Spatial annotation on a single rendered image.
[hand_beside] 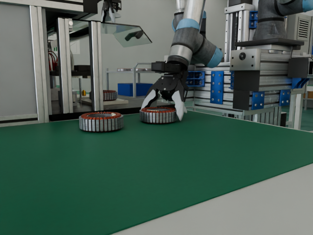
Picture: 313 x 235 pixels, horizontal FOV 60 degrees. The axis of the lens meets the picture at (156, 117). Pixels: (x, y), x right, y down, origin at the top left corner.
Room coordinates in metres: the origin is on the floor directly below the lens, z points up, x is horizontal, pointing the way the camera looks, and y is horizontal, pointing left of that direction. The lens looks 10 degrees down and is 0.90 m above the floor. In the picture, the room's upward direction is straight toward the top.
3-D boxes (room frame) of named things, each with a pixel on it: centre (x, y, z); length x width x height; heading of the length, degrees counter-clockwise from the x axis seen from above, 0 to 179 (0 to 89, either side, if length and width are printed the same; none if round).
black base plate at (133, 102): (1.20, 0.30, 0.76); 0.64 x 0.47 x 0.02; 33
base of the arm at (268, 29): (1.33, -0.53, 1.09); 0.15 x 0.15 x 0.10
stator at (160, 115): (0.80, -0.01, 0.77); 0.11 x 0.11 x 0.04
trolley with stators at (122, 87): (4.00, 0.27, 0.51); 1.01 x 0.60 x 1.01; 33
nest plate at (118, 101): (1.11, 0.22, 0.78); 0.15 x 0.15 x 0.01; 33
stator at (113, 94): (1.11, 0.22, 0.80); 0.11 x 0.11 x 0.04
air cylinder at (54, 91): (1.23, 0.47, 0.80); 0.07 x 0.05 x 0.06; 33
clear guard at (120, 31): (1.10, 0.22, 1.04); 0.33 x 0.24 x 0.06; 123
